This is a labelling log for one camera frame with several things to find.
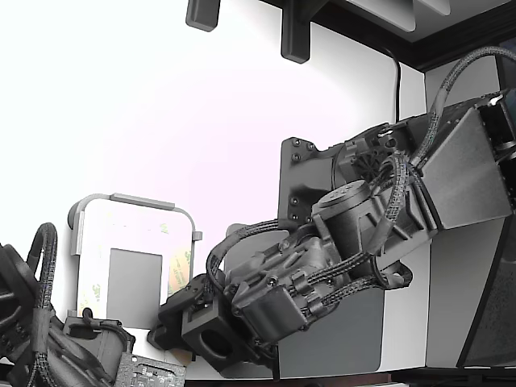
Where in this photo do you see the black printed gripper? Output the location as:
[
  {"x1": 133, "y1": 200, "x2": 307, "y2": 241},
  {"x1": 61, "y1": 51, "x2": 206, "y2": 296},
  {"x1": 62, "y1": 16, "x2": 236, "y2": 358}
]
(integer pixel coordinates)
[{"x1": 159, "y1": 225, "x2": 347, "y2": 352}]

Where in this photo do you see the black blurry gripper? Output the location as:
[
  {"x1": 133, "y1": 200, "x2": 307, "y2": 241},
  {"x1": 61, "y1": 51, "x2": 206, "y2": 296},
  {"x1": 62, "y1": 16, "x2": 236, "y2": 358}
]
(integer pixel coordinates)
[{"x1": 60, "y1": 314, "x2": 185, "y2": 387}]

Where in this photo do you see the tan protective film green print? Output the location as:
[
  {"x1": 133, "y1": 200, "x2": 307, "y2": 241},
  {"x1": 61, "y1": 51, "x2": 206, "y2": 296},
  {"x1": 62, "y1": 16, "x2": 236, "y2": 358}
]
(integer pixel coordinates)
[{"x1": 167, "y1": 249, "x2": 194, "y2": 298}]

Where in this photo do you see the patterned grey board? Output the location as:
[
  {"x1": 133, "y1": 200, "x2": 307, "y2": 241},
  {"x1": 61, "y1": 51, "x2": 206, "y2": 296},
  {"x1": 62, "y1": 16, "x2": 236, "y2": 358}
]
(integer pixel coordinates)
[{"x1": 114, "y1": 353, "x2": 187, "y2": 387}]

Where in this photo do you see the grey fixture with dark legs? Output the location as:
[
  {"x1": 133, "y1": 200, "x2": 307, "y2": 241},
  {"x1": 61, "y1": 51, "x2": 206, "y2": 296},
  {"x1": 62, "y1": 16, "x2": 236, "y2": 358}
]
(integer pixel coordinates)
[{"x1": 67, "y1": 192, "x2": 202, "y2": 323}]

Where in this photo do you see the grey rounded mat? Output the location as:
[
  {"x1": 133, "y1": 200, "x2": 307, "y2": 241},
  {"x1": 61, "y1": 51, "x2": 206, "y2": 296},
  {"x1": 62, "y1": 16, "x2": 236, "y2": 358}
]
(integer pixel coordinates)
[{"x1": 277, "y1": 288, "x2": 385, "y2": 374}]

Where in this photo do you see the black textured panel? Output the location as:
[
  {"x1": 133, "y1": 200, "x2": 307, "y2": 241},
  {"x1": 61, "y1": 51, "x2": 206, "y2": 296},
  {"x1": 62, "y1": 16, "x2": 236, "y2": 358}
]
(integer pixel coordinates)
[{"x1": 457, "y1": 217, "x2": 516, "y2": 368}]

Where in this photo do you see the black cube camera box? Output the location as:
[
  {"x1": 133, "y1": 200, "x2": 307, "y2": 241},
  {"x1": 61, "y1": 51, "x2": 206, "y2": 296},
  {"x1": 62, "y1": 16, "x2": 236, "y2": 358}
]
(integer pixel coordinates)
[{"x1": 180, "y1": 298, "x2": 243, "y2": 372}]

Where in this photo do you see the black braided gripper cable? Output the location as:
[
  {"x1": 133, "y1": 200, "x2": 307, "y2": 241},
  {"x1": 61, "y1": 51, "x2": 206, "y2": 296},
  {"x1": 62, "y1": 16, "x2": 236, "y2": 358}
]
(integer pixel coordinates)
[{"x1": 205, "y1": 217, "x2": 298, "y2": 302}]

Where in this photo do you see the braided cable loop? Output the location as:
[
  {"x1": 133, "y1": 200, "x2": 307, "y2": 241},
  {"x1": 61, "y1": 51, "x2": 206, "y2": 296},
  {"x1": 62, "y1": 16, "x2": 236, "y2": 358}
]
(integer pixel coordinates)
[{"x1": 26, "y1": 221, "x2": 60, "y2": 387}]

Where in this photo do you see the braided cable pair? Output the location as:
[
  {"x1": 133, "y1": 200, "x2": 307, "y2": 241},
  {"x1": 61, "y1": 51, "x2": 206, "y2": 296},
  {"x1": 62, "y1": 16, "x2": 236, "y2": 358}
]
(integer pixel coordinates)
[{"x1": 302, "y1": 257, "x2": 388, "y2": 319}]

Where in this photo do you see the black arm with cable loop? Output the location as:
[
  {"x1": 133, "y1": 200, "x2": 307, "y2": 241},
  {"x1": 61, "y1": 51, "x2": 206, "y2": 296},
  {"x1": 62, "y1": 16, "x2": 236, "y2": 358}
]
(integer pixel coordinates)
[{"x1": 0, "y1": 241, "x2": 61, "y2": 387}]

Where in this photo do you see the braided cable at motor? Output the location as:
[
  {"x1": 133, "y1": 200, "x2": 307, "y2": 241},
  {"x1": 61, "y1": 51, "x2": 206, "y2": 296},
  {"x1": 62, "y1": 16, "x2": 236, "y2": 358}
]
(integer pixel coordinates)
[{"x1": 354, "y1": 155, "x2": 409, "y2": 263}]

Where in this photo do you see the tall black bracket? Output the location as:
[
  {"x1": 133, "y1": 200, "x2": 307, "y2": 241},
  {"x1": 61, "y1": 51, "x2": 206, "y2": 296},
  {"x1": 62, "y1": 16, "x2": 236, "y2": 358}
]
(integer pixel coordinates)
[{"x1": 280, "y1": 0, "x2": 312, "y2": 65}]

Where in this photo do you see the thin black cable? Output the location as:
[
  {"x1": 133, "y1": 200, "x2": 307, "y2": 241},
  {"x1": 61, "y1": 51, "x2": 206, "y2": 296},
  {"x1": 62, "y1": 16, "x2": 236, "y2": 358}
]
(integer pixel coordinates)
[{"x1": 378, "y1": 44, "x2": 403, "y2": 124}]

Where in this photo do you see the thick braided arm cable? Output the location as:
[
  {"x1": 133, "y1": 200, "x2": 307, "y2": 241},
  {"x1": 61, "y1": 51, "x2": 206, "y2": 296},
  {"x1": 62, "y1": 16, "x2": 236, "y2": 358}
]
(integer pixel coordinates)
[{"x1": 409, "y1": 46, "x2": 516, "y2": 170}]

